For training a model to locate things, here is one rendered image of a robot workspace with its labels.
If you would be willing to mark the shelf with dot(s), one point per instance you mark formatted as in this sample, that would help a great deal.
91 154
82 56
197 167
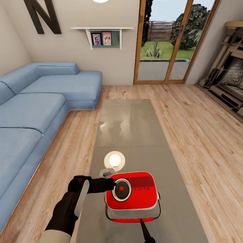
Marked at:
116 33

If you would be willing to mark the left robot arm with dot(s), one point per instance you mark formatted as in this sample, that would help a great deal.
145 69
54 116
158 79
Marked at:
67 210

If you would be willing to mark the wood fireplace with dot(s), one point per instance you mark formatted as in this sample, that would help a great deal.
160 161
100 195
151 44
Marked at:
224 82

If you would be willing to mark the decorative sign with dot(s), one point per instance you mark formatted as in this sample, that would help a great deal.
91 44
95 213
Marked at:
52 21

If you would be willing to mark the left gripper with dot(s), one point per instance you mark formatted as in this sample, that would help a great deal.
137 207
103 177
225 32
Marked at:
105 185

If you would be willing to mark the sofa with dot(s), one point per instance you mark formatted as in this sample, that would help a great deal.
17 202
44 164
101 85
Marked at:
35 100

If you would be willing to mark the radio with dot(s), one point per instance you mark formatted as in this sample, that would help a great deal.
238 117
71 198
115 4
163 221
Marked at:
135 191

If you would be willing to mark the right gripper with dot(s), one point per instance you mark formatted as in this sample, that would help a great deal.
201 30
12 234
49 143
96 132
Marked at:
147 237

